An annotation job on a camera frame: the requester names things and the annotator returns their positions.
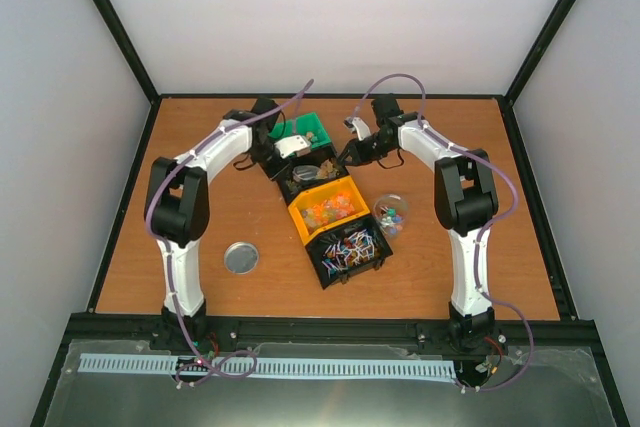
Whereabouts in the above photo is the black popsicle candy bin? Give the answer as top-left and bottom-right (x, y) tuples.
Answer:
(274, 143), (349, 205)

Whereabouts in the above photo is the metal scoop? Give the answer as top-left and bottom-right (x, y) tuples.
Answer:
(292, 165), (320, 184)

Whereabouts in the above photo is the clear plastic jar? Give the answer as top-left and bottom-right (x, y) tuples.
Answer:
(373, 194), (409, 238)

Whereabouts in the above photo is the round metal lid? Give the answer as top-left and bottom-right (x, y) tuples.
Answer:
(223, 241), (260, 275)

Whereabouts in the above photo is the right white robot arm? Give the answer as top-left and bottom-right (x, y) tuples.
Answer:
(338, 95), (499, 352)

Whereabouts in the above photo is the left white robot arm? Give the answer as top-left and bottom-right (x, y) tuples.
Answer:
(144, 98), (288, 350)

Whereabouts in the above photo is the yellow star candy bin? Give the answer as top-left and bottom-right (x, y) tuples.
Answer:
(287, 176), (371, 246)

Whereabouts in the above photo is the green candy bin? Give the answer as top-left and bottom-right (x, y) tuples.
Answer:
(269, 112), (331, 150)

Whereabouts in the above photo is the black lollipop bin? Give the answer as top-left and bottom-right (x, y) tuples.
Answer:
(305, 214), (393, 289)

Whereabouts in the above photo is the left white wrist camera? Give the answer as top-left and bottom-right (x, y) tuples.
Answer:
(274, 134), (311, 158)

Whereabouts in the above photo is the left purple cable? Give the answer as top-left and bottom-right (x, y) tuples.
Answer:
(145, 77), (316, 391)

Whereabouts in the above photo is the purple cable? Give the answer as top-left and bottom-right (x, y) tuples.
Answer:
(145, 77), (316, 391)
(352, 72), (536, 393)

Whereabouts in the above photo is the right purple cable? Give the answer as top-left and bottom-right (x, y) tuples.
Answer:
(352, 72), (536, 393)

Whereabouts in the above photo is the light blue cable duct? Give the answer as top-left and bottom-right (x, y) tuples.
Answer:
(77, 353), (456, 383)

